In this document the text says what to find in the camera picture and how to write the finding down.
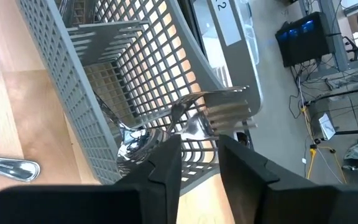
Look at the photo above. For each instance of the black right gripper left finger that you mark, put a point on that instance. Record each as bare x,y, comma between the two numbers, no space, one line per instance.
154,193

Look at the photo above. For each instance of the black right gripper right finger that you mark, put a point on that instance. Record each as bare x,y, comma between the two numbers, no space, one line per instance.
259,193

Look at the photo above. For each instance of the steel spoon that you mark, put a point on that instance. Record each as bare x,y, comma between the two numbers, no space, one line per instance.
11,168
135,143

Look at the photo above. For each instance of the steel fork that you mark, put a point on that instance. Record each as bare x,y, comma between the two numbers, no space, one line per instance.
194,127

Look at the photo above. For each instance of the grey plastic silverware caddy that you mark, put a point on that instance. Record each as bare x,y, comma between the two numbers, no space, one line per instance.
73,93

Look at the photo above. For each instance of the white paper sheet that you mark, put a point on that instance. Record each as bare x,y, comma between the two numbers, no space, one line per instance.
326,126

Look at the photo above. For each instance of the black floor bar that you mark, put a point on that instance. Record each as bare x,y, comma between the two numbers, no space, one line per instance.
337,93

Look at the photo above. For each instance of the black computer tower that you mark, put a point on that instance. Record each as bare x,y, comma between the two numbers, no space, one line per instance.
303,40

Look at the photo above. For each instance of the grey desk leg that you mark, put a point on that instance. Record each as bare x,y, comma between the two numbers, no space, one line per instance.
332,31

